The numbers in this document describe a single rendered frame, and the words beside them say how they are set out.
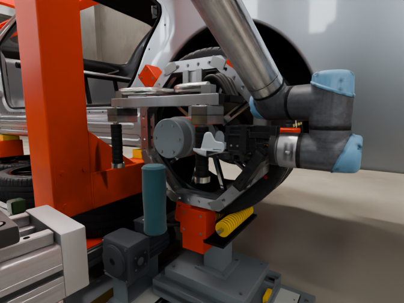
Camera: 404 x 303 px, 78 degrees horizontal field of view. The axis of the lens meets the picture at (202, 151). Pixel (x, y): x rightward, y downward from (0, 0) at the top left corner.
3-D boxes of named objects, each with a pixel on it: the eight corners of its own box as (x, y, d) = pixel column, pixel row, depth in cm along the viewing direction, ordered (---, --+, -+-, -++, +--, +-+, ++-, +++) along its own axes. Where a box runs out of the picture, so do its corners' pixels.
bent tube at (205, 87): (241, 98, 80) (241, 64, 78) (210, 94, 64) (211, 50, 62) (196, 100, 89) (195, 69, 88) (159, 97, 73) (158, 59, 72)
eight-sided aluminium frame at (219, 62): (268, 216, 86) (275, 52, 78) (261, 222, 81) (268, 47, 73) (153, 190, 115) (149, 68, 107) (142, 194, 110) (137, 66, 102)
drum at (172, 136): (218, 153, 94) (218, 116, 92) (184, 162, 76) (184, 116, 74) (187, 151, 102) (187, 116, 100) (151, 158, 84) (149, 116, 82)
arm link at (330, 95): (287, 74, 51) (285, 128, 52) (345, 65, 42) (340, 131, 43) (308, 77, 55) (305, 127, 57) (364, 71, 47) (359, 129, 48)
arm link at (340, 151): (363, 129, 49) (359, 171, 50) (304, 127, 55) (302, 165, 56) (364, 131, 43) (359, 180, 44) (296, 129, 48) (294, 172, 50)
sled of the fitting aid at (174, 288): (280, 290, 121) (281, 271, 120) (253, 347, 91) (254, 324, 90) (195, 258, 148) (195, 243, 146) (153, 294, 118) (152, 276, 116)
